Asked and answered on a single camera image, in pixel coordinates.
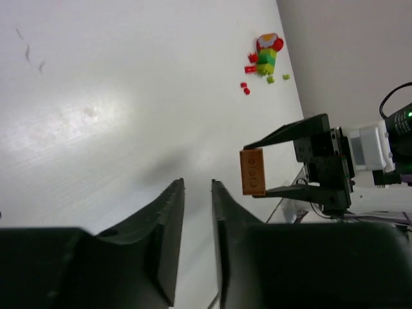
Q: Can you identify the small red lego piece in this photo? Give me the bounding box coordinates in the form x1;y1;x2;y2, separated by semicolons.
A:
244;66;256;73

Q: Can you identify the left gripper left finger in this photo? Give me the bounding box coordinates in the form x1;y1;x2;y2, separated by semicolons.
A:
1;179;185;308

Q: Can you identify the red green yellow lego tower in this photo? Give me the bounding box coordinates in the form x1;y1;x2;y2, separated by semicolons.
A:
256;33;284;75

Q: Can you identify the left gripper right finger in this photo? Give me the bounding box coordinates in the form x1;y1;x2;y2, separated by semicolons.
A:
212;180;411;308

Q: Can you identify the small lime lego piece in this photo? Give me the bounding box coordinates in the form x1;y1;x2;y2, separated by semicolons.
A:
267;75;275;84

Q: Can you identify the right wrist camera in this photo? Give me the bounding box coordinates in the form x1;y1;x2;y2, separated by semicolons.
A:
342;120;395;187

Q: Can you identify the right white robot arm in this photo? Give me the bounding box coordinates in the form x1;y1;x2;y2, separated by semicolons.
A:
239;106;411;225

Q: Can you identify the small red lego stud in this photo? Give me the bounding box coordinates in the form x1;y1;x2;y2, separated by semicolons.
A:
240;82;250;95

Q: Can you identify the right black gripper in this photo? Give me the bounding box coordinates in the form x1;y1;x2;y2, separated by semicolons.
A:
243;113;354;216

